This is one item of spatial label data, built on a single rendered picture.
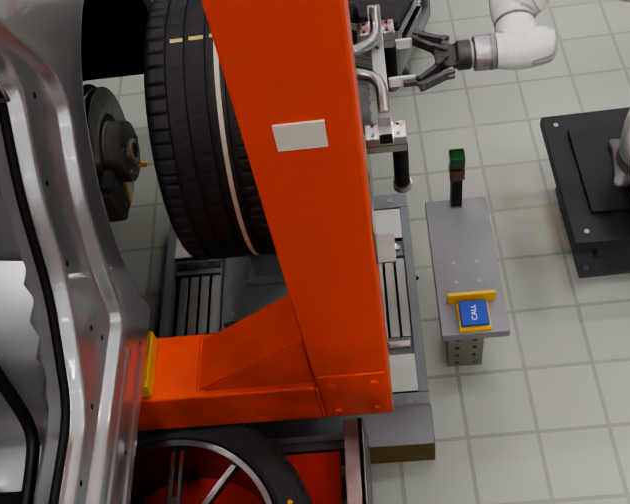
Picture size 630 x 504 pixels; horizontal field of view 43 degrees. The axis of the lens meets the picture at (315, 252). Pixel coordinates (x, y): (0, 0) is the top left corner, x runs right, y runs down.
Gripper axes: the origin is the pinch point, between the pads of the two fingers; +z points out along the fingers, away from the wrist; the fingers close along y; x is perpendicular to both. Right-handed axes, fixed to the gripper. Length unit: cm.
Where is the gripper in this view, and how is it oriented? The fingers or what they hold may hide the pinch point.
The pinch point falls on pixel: (391, 63)
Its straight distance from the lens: 212.9
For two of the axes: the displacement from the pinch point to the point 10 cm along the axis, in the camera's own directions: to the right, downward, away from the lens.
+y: -0.2, -8.2, 5.7
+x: -1.3, -5.6, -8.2
